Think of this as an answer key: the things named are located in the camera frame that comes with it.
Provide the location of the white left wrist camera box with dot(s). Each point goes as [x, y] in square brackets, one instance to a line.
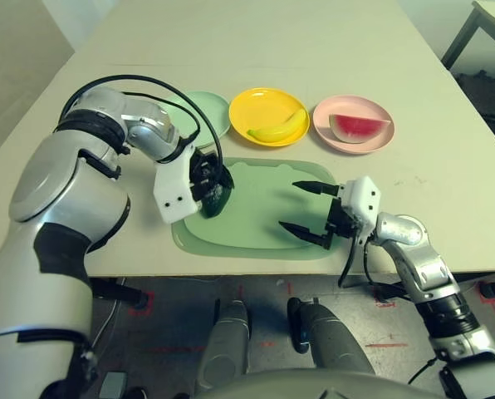
[173, 187]

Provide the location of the mint green round plate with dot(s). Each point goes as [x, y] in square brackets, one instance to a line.
[214, 110]

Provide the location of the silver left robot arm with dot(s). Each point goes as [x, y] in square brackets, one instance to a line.
[65, 187]

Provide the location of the grey robot left leg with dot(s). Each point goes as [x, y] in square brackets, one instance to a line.
[226, 341]

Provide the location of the red toy watermelon slice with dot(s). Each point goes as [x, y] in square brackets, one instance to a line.
[355, 129]

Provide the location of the dark green toy avocado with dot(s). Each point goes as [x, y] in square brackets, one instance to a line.
[218, 203]

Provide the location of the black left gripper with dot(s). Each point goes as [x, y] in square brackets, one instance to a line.
[204, 166]

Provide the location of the pale green tray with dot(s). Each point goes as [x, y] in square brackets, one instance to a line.
[247, 254]

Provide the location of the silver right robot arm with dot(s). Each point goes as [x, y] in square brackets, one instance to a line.
[401, 232]

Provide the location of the yellow toy banana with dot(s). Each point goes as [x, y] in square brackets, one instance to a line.
[276, 132]

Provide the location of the pink round plate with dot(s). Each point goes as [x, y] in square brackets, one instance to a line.
[347, 106]

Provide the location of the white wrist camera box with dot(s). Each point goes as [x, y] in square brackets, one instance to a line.
[173, 187]
[361, 197]

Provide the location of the grey robot right leg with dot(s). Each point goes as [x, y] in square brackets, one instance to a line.
[334, 336]

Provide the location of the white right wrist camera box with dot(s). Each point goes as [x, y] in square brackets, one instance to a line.
[361, 197]

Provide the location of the grey robot leg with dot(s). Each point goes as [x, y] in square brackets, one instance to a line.
[226, 341]
[334, 336]

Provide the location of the yellow round plate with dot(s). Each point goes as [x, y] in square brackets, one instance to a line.
[264, 108]

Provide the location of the grey robot torso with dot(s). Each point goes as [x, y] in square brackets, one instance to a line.
[314, 388]

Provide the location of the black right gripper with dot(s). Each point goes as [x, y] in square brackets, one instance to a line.
[339, 224]

